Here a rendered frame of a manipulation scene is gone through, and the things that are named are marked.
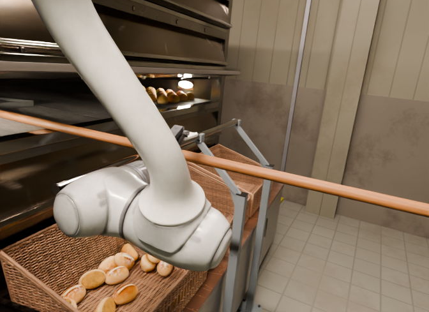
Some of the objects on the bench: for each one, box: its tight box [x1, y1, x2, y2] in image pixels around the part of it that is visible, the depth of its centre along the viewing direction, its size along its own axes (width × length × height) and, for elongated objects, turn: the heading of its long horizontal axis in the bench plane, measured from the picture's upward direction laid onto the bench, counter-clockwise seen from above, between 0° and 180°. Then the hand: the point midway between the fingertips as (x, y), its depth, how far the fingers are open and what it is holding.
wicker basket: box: [186, 144, 273, 218], centre depth 224 cm, size 49×56×28 cm
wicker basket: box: [0, 223, 207, 312], centre depth 117 cm, size 49×56×28 cm
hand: (189, 159), depth 87 cm, fingers open, 13 cm apart
